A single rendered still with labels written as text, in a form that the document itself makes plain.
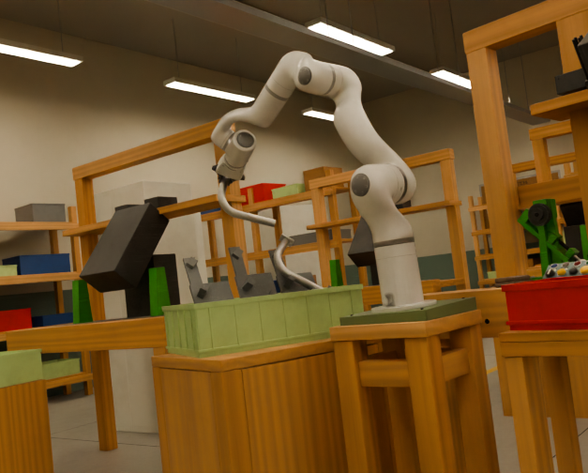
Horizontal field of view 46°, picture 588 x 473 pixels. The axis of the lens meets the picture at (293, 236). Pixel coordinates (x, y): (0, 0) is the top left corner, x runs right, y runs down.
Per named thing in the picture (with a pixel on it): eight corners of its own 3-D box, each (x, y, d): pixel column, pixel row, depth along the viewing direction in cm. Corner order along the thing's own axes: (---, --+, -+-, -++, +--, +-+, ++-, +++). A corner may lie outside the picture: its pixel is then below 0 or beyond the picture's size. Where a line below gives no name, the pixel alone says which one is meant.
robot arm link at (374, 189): (422, 240, 201) (410, 160, 202) (385, 244, 187) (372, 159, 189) (389, 246, 209) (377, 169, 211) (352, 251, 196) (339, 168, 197)
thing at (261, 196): (352, 371, 734) (326, 162, 750) (192, 373, 887) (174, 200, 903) (378, 362, 777) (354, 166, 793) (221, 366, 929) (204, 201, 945)
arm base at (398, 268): (408, 310, 186) (398, 243, 187) (358, 314, 200) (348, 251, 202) (450, 300, 199) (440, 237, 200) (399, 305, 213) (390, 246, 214)
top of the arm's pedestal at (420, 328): (427, 337, 177) (425, 321, 177) (330, 341, 198) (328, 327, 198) (482, 323, 201) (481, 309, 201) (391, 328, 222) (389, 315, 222)
